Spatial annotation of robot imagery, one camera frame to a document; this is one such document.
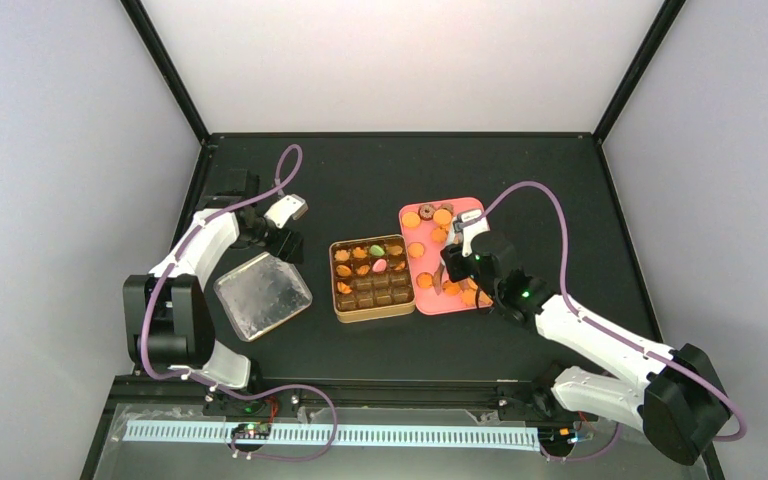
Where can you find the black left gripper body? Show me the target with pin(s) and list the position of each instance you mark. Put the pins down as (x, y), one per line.
(251, 235)

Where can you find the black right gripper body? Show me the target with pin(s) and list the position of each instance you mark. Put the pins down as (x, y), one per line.
(450, 261)

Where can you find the gold cookie tin box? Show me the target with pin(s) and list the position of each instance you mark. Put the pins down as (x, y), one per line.
(375, 295)

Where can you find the green round macaron cookie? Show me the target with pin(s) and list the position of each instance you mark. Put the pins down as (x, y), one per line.
(377, 250)

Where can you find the orange cookie second row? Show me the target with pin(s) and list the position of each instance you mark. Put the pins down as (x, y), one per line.
(343, 270)

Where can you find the orange cookie third row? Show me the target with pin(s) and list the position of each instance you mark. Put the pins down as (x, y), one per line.
(343, 288)

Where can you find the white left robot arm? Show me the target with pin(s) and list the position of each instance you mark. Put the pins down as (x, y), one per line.
(169, 326)

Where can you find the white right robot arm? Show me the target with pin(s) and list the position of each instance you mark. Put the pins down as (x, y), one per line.
(674, 397)

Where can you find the pink plastic tray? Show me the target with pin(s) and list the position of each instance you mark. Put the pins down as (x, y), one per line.
(425, 240)

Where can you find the pink round macaron cookie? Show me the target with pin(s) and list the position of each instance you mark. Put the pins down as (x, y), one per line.
(379, 265)

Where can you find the silver tin lid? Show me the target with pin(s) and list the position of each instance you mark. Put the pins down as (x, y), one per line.
(262, 294)

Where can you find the chocolate sprinkled donut cookie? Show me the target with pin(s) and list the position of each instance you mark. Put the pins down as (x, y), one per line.
(426, 212)

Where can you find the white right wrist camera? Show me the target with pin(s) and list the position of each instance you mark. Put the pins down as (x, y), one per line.
(464, 229)

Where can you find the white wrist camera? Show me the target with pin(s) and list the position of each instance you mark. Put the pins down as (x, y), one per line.
(464, 229)
(287, 208)

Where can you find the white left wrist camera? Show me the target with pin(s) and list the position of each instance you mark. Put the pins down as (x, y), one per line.
(287, 208)

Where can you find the light blue slotted cable duct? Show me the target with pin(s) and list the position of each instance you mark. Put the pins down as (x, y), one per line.
(285, 434)

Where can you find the black enclosure frame post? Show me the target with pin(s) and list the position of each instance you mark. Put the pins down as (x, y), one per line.
(150, 37)

